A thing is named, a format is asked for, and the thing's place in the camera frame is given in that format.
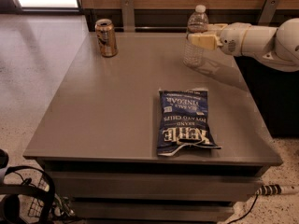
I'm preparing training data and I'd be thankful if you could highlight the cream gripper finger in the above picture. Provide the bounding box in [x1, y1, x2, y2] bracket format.
[207, 23, 228, 33]
[187, 33, 223, 50]

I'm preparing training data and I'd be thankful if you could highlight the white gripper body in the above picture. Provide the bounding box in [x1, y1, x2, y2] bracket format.
[221, 22, 250, 57]

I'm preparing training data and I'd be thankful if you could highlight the clear plastic water bottle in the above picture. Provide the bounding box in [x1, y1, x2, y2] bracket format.
[183, 5, 209, 67]

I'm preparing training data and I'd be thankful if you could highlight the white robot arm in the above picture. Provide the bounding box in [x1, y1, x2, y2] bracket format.
[187, 18, 299, 72]

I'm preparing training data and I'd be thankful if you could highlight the blue kettle chips bag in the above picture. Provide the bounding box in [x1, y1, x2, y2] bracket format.
[157, 90, 221, 157]

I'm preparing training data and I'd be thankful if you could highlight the gold soda can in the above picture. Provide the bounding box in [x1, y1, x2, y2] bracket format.
[95, 19, 118, 57]

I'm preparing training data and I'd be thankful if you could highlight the grey table with drawers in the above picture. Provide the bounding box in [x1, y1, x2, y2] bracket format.
[24, 33, 281, 224]

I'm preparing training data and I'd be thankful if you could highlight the striped black white pole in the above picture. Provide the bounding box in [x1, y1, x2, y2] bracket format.
[256, 184, 299, 196]

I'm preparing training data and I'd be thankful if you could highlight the right grey metal bracket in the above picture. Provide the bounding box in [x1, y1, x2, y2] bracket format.
[257, 0, 280, 26]

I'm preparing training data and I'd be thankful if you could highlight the grey metal bracket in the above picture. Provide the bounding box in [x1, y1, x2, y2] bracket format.
[121, 0, 135, 32]
[257, 0, 280, 26]

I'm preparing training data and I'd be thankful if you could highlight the left grey metal bracket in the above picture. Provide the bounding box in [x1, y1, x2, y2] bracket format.
[121, 0, 135, 32]

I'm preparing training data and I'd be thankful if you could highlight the black cable on floor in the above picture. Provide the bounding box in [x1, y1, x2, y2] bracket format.
[226, 194, 260, 224]

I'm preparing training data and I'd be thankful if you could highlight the black wire basket stand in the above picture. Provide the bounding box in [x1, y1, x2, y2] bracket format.
[0, 148, 76, 224]

